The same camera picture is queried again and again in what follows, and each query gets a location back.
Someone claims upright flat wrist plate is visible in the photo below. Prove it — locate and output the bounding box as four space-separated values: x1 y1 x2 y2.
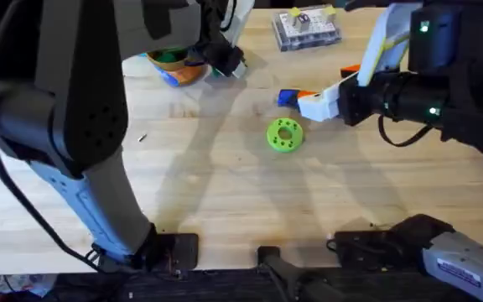
356 3 423 88

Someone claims tub with toys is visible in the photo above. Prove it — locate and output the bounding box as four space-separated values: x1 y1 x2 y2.
145 47 210 88

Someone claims clear box of small parts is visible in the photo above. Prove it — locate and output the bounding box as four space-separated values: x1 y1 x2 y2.
271 4 343 53

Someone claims green disc with holes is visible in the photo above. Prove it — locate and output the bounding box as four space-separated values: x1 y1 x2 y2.
266 117 305 154

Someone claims colourful patterned cloth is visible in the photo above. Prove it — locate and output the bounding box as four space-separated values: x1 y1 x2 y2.
0 273 58 302

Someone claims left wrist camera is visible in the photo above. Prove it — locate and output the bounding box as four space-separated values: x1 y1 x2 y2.
202 40 247 80

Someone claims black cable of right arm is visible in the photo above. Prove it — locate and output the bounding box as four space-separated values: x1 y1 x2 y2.
377 114 436 148

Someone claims black camera stand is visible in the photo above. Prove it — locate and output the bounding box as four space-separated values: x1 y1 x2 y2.
257 245 351 302

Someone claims black rail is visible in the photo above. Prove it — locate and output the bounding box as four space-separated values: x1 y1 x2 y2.
52 268 481 302

